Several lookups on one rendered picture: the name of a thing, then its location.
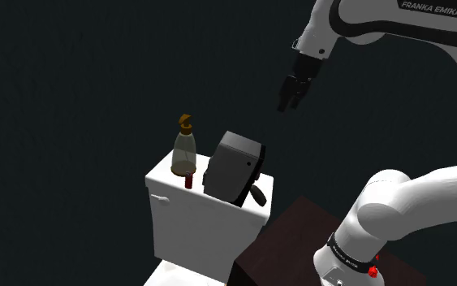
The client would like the white toilet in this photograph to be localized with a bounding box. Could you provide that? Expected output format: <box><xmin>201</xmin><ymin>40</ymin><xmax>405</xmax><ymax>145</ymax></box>
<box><xmin>143</xmin><ymin>149</ymin><xmax>275</xmax><ymax>286</ymax></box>

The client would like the grey black espresso machine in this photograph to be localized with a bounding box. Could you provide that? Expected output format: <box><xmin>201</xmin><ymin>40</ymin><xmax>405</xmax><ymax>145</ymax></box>
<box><xmin>202</xmin><ymin>131</ymin><xmax>268</xmax><ymax>209</ymax></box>

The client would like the clear soap dispenser gold pump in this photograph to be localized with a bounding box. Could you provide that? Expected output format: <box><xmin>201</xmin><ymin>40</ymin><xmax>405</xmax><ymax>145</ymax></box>
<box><xmin>170</xmin><ymin>114</ymin><xmax>198</xmax><ymax>178</ymax></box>

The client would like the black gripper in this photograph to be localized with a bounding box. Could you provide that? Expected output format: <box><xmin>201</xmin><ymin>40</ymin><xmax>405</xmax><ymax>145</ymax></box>
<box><xmin>277</xmin><ymin>52</ymin><xmax>325</xmax><ymax>114</ymax></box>

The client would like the dark brown robot stand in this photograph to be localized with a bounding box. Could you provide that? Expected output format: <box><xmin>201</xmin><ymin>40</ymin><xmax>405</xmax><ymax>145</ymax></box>
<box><xmin>226</xmin><ymin>195</ymin><xmax>428</xmax><ymax>286</ymax></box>

